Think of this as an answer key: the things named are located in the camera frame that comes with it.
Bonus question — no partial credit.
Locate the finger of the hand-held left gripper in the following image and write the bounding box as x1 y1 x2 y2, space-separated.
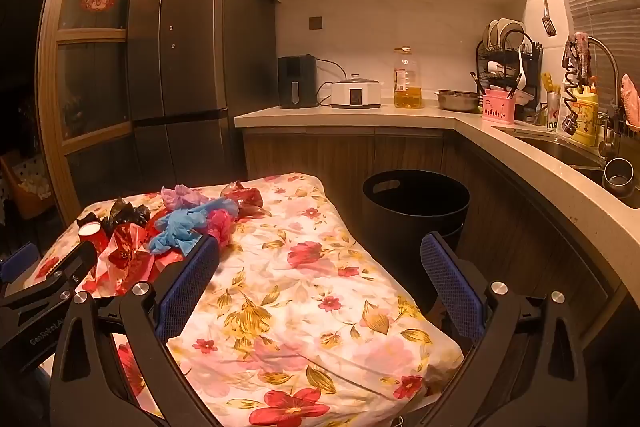
5 239 98 308
0 242 41 284

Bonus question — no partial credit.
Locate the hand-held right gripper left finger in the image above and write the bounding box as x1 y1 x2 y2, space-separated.
50 233 223 427

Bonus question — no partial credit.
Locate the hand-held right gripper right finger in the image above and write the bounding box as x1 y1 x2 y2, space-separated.
415 231 591 427

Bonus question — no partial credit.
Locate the red paper cup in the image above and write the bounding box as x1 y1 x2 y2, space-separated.
77 221 108 255

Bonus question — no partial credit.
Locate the blue rubber glove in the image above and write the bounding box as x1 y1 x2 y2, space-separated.
148 199 238 255

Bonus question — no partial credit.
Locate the large black plastic bag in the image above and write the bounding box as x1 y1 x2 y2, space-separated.
100 198 135 233

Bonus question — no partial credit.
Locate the black trash bin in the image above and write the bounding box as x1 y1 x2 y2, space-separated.
362 170 471 308

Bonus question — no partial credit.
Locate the purple plastic bag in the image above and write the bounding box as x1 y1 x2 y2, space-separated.
161 185 206 212

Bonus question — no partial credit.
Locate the clear red plastic bag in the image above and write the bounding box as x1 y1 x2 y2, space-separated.
220 179 264 220

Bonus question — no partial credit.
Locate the orange chair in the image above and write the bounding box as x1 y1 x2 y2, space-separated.
0 152 56 218

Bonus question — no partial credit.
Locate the floral tablecloth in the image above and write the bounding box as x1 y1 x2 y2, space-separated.
22 174 466 427

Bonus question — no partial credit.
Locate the wooden kitchen counter cabinet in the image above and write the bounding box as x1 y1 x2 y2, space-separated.
234 104 640 348

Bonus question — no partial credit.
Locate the steel kitchen sink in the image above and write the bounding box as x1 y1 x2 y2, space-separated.
495 127 640 208

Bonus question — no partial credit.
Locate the pink utensil holder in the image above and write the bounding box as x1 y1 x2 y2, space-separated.
481 88 516 124

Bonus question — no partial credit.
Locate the metal bowl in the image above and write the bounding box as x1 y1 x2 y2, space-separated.
434 89 483 112

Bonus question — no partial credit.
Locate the metal cup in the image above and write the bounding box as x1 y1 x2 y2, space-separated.
601 157 636 198

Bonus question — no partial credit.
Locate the drink can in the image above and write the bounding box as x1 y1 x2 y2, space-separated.
545 91 563 130

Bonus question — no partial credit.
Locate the cooking oil bottle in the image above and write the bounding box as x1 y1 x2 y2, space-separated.
393 47 422 109

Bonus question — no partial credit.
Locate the white rice cooker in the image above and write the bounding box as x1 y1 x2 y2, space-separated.
331 74 383 109

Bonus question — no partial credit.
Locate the yellow squeeze bottle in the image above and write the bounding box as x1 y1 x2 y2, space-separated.
570 79 599 146

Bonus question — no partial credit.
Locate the wooden glass door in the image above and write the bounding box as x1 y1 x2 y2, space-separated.
36 0 168 228

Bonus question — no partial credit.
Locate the grey refrigerator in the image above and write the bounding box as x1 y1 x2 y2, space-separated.
125 0 277 192

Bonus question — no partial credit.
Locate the black air fryer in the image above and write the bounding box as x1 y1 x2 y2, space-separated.
277 54 318 109

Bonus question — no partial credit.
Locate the black dish rack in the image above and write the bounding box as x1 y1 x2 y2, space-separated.
475 19 543 108

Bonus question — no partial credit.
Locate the pink cloth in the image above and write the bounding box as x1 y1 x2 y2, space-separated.
620 74 640 130

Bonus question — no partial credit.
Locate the brown rag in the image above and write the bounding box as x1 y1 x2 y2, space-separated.
564 33 595 80

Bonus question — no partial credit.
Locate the hanging metal spatula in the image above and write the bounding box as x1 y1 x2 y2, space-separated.
536 0 557 38

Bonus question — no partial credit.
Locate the metal kitchen faucet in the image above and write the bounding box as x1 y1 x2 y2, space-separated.
565 34 621 142

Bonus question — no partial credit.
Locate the black power cable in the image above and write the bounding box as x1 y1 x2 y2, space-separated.
315 59 348 88

